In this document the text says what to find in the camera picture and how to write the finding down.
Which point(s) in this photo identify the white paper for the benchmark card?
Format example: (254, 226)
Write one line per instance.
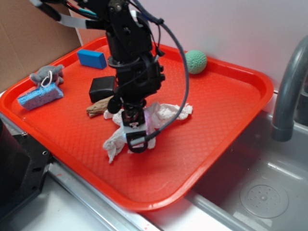
(156, 116)

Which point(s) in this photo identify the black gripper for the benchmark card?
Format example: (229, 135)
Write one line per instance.
(136, 80)

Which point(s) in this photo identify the blue rectangular block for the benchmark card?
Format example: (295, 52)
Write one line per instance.
(93, 59)

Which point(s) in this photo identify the green dimpled ball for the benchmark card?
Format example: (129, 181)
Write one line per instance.
(196, 61)

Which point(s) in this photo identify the grey faucet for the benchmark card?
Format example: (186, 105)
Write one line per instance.
(292, 101)

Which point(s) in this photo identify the blue sponge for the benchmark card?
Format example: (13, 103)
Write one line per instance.
(40, 96)

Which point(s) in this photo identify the black rectangular box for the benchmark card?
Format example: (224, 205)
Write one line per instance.
(102, 88)

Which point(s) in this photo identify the red plastic tray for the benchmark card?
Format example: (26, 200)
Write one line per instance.
(225, 99)

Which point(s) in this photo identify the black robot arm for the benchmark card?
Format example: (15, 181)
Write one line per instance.
(128, 37)

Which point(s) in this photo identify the brown cardboard panel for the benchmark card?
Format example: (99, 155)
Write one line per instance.
(29, 39)

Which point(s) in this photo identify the black metal bracket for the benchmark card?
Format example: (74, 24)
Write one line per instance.
(23, 166)

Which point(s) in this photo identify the brown wood piece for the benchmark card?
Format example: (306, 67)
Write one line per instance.
(98, 107)

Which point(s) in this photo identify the grey plush toy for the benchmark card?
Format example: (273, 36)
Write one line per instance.
(48, 74)

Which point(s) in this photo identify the grey plastic sink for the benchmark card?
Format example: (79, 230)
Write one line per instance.
(258, 184)

